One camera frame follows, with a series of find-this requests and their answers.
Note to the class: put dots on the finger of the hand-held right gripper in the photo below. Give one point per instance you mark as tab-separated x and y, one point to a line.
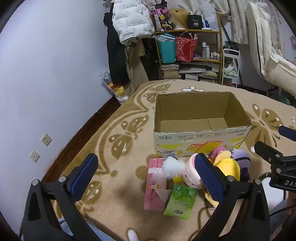
266	150
288	132

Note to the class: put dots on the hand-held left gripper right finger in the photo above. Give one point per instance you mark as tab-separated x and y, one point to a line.
208	176

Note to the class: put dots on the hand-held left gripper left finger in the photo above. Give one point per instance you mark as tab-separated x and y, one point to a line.
83	176

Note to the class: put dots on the pale pink plush toy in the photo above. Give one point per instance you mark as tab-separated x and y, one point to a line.
190	173

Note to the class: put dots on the yellow plush toy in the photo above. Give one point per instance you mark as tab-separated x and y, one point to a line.
227	166

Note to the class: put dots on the purple plush doll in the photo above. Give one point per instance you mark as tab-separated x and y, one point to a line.
241	157

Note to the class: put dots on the magenta fluffy plush toy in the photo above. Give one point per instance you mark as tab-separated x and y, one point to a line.
217	151

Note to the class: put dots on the green tissue pack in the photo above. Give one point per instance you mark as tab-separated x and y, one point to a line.
180	201

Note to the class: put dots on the cardboard box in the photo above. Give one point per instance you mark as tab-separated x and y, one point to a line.
198	139

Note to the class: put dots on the pink tissue pack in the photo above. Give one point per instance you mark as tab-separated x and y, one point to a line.
153	197

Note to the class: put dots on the person's blue jeans leg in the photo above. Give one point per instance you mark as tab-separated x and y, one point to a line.
281	215
92	231

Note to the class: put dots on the white fluffy plush piece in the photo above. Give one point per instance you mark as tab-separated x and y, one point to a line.
132	236

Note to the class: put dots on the white trolley cart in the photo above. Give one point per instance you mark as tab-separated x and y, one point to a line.
230	67

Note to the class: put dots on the clear bag with yellow toys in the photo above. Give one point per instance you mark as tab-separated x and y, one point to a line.
115	90

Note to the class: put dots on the pile of papers and books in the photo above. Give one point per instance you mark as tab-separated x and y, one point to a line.
198	73

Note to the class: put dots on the wooden shelf rack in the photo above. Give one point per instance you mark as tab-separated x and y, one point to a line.
218	46

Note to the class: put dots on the stack of books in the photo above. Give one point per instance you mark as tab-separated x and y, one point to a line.
170	71

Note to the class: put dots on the row of small bottles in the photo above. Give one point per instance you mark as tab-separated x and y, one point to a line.
208	52

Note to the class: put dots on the beige hanging coat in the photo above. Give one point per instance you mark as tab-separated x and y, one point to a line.
136	67

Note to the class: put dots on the hanging white clothes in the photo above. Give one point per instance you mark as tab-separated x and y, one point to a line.
238	20

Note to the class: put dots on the black hanging coat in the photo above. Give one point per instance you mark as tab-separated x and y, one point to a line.
115	58

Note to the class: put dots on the red gift bag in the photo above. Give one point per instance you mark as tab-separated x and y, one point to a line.
185	48

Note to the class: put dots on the teal bag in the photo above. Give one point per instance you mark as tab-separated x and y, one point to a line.
166	49

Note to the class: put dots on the white plastic bag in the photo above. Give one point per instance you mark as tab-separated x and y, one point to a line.
211	16

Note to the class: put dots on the black box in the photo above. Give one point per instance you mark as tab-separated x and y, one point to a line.
195	22

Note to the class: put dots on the blond wig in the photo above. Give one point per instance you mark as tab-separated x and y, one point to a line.
179	18

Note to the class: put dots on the white puffer jacket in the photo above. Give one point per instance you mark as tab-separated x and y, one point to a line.
131	20

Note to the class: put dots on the colourful sticker packs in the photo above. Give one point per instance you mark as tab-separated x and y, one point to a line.
160	18

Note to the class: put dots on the white wall socket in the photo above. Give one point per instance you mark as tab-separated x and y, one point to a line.
34	156
46	139

